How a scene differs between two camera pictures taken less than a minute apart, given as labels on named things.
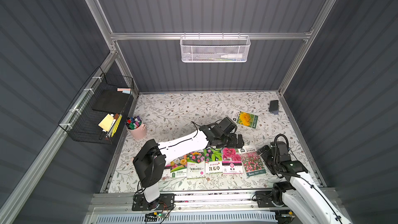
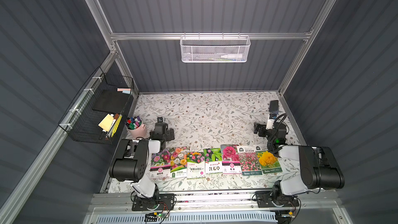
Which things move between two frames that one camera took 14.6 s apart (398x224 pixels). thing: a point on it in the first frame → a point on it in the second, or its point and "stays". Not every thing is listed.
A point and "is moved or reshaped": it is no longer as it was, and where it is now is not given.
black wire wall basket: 97,118 stays
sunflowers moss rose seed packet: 196,167 stays
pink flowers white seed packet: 253,163 stays
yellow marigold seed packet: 244,119 is moved or reshaped
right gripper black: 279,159 → 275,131
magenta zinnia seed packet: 231,161 stays
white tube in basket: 232,56 stays
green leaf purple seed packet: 213,161 stays
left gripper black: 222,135 → 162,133
